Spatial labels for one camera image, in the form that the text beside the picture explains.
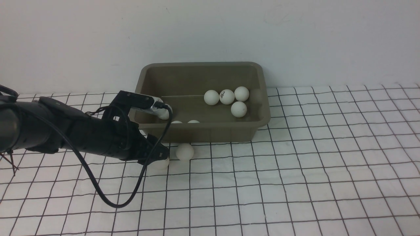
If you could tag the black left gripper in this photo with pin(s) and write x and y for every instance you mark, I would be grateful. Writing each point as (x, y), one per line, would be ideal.
(116, 139)

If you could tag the white ball with black logo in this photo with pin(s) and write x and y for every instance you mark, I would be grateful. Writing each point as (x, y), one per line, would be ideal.
(160, 164)

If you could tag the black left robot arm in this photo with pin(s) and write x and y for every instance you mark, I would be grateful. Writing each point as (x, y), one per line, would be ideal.
(20, 129)

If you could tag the olive green plastic bin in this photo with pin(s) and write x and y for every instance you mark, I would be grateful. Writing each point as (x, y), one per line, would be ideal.
(183, 85)

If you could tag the white black-grid tablecloth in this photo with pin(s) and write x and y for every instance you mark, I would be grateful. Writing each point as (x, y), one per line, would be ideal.
(333, 161)

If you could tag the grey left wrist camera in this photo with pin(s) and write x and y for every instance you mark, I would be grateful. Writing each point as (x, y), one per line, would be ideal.
(124, 101)

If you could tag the black cable ties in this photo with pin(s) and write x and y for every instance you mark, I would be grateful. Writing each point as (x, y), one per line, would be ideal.
(7, 155)

